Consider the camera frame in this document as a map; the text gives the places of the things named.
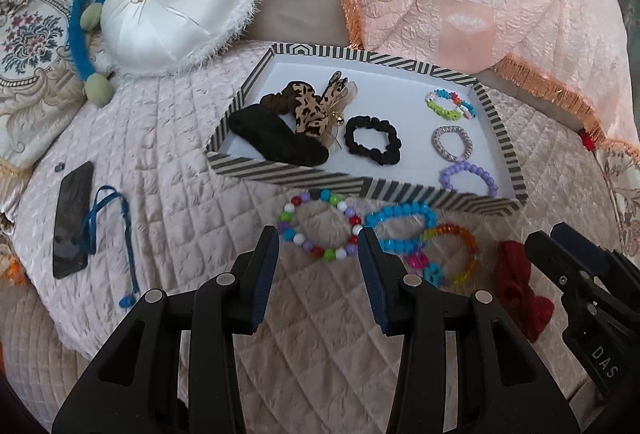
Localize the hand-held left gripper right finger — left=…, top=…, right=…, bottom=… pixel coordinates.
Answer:
left=357, top=226, right=581, bottom=434

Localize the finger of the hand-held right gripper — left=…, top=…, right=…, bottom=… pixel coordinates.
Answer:
left=551, top=222, right=621, bottom=272
left=525, top=230, right=586, bottom=295

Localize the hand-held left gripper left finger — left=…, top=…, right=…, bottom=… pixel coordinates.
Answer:
left=52, top=225, right=280, bottom=434

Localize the light blue bead bracelet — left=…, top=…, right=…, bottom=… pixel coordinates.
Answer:
left=365, top=203, right=439, bottom=256

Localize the red hair bow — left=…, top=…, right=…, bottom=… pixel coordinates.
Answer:
left=492, top=240, right=555, bottom=344

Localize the small pink blue bead bracelet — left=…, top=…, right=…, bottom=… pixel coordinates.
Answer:
left=406, top=251, right=448, bottom=289

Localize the multicolour round bead bracelet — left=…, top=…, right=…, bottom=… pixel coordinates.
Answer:
left=278, top=189, right=362, bottom=262

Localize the rainbow translucent bead bracelet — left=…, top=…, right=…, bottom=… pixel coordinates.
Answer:
left=420, top=223, right=481, bottom=287

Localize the black white striped box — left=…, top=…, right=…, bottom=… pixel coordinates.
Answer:
left=206, top=42, right=529, bottom=217

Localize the purple bead bracelet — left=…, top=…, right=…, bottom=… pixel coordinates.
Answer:
left=439, top=162, right=493, bottom=197

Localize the black scrunchie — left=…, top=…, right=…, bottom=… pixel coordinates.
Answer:
left=344, top=115, right=402, bottom=165

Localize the silver sparkly bracelet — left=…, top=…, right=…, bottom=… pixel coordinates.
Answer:
left=431, top=125, right=474, bottom=161

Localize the leopard print hair bow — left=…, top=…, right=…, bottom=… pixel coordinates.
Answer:
left=280, top=83, right=333, bottom=137

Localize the green white flower bracelet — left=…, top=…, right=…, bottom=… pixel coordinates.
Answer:
left=425, top=88, right=477, bottom=121

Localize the brown scrunchie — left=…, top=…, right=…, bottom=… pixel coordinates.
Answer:
left=258, top=84, right=301, bottom=115

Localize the beige floral cushion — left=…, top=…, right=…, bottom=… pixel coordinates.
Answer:
left=597, top=146, right=640, bottom=260

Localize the pale pink quilted bedspread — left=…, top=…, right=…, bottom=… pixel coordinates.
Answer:
left=0, top=39, right=626, bottom=434

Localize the black smartphone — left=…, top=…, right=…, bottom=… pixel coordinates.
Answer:
left=52, top=160, right=96, bottom=280

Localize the orange object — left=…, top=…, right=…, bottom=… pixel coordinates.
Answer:
left=0, top=259, right=31, bottom=287

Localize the floral embroidered cushion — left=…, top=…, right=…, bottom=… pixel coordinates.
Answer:
left=0, top=0, right=116, bottom=165

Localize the blue lanyard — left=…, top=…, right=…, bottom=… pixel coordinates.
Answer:
left=80, top=185, right=141, bottom=310

